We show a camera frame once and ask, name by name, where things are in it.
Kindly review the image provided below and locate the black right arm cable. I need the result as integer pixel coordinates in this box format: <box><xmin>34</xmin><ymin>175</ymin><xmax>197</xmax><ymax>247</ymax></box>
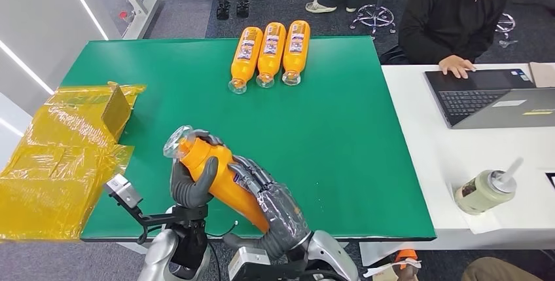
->
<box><xmin>206</xmin><ymin>221</ymin><xmax>240</xmax><ymax>239</ymax></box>

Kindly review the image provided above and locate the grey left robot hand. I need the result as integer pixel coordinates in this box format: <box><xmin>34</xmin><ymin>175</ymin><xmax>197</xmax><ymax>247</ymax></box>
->
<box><xmin>170</xmin><ymin>128</ymin><xmax>225</xmax><ymax>209</ymax></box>

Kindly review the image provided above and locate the dark grey laptop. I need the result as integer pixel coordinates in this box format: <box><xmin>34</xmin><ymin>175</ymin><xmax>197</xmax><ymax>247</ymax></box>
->
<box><xmin>423</xmin><ymin>68</ymin><xmax>555</xmax><ymax>130</ymax></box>

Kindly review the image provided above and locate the white paper scrap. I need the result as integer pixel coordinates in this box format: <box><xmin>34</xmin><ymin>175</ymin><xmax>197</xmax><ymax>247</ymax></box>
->
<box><xmin>363</xmin><ymin>259</ymin><xmax>422</xmax><ymax>280</ymax></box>

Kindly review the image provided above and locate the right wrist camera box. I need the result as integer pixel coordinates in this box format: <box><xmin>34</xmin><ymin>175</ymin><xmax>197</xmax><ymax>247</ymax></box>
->
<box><xmin>227</xmin><ymin>246</ymin><xmax>279</xmax><ymax>281</ymax></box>

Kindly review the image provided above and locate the pale drink cup with straw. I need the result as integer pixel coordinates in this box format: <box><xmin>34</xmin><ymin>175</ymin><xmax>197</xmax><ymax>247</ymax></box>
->
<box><xmin>453</xmin><ymin>157</ymin><xmax>525</xmax><ymax>216</ymax></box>

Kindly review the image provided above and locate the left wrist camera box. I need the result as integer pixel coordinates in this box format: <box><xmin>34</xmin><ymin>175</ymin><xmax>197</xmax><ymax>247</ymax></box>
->
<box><xmin>103</xmin><ymin>173</ymin><xmax>145</xmax><ymax>211</ymax></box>

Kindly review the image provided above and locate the chrome chair base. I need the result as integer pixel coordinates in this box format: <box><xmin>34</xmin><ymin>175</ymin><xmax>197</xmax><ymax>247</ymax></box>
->
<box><xmin>494</xmin><ymin>12</ymin><xmax>517</xmax><ymax>35</ymax></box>
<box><xmin>349</xmin><ymin>4</ymin><xmax>397</xmax><ymax>35</ymax></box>

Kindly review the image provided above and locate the orange juice bottle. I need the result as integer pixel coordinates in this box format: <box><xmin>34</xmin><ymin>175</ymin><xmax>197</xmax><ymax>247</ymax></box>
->
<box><xmin>281</xmin><ymin>20</ymin><xmax>312</xmax><ymax>86</ymax></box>
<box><xmin>228</xmin><ymin>26</ymin><xmax>264</xmax><ymax>95</ymax></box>
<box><xmin>162</xmin><ymin>124</ymin><xmax>271</xmax><ymax>233</ymax></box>
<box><xmin>255</xmin><ymin>22</ymin><xmax>287</xmax><ymax>89</ymax></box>

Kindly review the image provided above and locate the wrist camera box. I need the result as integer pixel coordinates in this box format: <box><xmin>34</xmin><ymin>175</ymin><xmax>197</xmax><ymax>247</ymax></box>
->
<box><xmin>227</xmin><ymin>246</ymin><xmax>279</xmax><ymax>281</ymax></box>
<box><xmin>103</xmin><ymin>173</ymin><xmax>145</xmax><ymax>211</ymax></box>

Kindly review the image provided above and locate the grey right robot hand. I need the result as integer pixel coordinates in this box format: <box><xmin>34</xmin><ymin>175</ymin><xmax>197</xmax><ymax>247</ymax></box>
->
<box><xmin>223</xmin><ymin>155</ymin><xmax>312</xmax><ymax>261</ymax></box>

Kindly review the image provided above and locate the person's hand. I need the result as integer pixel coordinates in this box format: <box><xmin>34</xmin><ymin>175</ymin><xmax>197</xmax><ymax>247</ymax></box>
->
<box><xmin>438</xmin><ymin>54</ymin><xmax>477</xmax><ymax>80</ymax></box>

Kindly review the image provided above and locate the yellow film wrapped carton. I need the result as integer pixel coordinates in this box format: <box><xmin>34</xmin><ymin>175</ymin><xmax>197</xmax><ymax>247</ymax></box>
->
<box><xmin>0</xmin><ymin>81</ymin><xmax>147</xmax><ymax>244</ymax></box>

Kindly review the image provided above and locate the white paper sheet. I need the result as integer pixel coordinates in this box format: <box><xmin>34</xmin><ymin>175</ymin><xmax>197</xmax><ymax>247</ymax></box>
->
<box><xmin>446</xmin><ymin>181</ymin><xmax>504</xmax><ymax>236</ymax></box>

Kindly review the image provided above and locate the green table mat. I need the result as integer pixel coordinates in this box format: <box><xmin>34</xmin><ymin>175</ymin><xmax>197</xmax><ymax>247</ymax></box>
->
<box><xmin>60</xmin><ymin>35</ymin><xmax>437</xmax><ymax>244</ymax></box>

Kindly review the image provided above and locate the white metal frame stand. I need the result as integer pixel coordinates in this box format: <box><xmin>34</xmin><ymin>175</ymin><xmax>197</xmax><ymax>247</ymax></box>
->
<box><xmin>106</xmin><ymin>0</ymin><xmax>262</xmax><ymax>41</ymax></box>

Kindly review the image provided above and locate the orange handled tool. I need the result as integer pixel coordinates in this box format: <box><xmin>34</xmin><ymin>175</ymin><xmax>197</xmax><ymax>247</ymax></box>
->
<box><xmin>393</xmin><ymin>249</ymin><xmax>420</xmax><ymax>281</ymax></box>

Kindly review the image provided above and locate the person's leg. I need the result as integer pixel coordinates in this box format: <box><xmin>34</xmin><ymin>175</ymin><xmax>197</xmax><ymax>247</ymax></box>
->
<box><xmin>461</xmin><ymin>257</ymin><xmax>544</xmax><ymax>281</ymax></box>

